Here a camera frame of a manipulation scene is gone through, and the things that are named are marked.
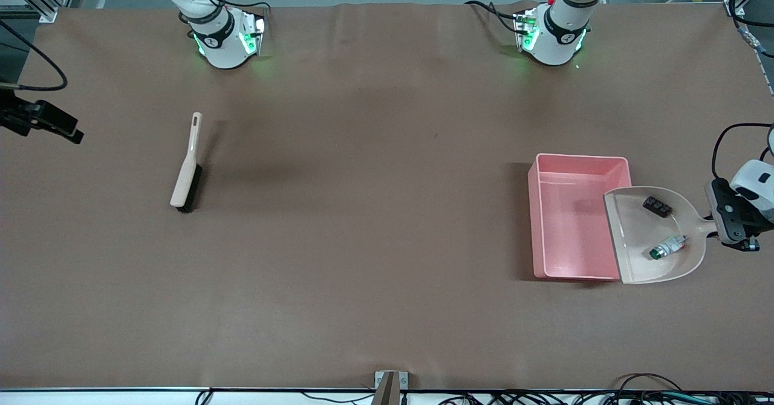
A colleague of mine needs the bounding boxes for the white green push-button switch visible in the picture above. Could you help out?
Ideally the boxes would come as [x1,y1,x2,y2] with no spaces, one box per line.
[649,234,689,260]

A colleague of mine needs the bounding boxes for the dark cylindrical capacitor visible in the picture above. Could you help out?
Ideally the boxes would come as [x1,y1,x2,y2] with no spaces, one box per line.
[642,196,673,219]

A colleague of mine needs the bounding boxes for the beige plastic dustpan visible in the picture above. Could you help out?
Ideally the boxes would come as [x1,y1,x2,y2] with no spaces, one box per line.
[603,186,721,285]

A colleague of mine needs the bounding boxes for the beige brush black bristles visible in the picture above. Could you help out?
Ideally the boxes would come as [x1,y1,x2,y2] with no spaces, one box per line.
[170,112,204,214]

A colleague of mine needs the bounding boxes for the pink plastic bin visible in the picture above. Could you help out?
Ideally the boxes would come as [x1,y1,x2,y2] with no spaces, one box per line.
[527,153,633,282]

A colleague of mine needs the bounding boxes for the brown table mat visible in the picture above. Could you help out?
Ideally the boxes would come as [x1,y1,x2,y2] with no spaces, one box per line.
[0,1,774,391]

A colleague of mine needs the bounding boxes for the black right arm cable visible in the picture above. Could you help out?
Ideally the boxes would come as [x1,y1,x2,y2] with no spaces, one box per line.
[0,21,68,91]

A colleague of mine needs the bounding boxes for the black looped floor cable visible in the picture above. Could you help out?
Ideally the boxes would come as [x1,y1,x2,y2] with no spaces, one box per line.
[614,373,687,394]

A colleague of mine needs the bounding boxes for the black hanging cable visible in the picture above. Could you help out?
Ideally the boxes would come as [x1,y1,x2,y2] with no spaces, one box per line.
[729,0,774,61]

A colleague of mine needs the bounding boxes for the black floor cable bundle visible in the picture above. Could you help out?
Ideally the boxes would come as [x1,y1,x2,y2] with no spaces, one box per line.
[435,390,774,405]

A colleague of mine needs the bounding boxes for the metal table edge bracket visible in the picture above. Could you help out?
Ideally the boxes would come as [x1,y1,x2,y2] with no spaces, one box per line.
[374,371,409,405]

